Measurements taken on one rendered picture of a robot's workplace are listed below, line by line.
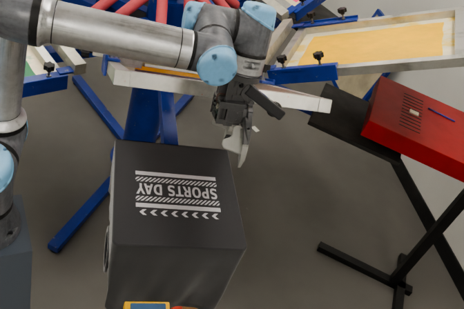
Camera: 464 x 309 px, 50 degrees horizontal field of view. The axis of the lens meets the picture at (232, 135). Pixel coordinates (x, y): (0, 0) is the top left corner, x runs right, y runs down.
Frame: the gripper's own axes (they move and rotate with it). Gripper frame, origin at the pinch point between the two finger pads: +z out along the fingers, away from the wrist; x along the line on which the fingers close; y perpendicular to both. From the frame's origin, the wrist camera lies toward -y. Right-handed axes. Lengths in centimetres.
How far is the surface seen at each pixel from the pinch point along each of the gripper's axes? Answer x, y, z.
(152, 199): -45, 9, 43
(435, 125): -82, -122, 15
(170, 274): -32, 1, 64
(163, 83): -14.7, 17.3, -10.0
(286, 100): -14.7, -15.7, -10.1
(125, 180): -53, 19, 40
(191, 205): -44, -4, 43
